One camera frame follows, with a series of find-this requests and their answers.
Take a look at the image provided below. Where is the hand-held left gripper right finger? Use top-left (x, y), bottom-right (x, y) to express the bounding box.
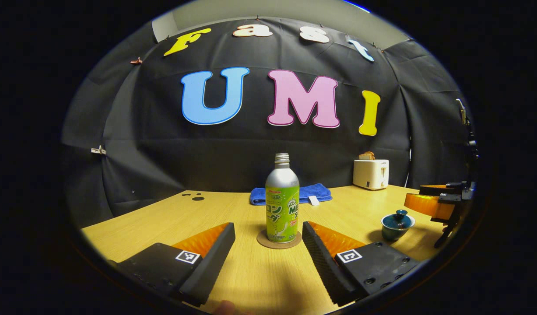
top-left (302, 221), bottom-right (422, 307)

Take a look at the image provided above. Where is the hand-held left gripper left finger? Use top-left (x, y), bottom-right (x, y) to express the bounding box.
top-left (106, 222), bottom-right (236, 308)

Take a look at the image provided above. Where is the teal teacup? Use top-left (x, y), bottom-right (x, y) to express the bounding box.
top-left (381, 214), bottom-right (416, 242)

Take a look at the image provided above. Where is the round brown coaster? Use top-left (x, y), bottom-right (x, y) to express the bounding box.
top-left (256, 230), bottom-right (302, 250)

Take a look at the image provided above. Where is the silver green water bottle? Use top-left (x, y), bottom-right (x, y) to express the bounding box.
top-left (265, 153), bottom-right (300, 244)

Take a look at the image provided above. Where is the white toaster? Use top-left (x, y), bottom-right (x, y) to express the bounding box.
top-left (353, 159), bottom-right (390, 191)

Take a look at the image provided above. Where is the blue folded towel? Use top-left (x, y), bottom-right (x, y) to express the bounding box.
top-left (249, 183), bottom-right (333, 206)

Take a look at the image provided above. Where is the black backdrop cloth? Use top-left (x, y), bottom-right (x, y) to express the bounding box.
top-left (60, 17), bottom-right (477, 228)

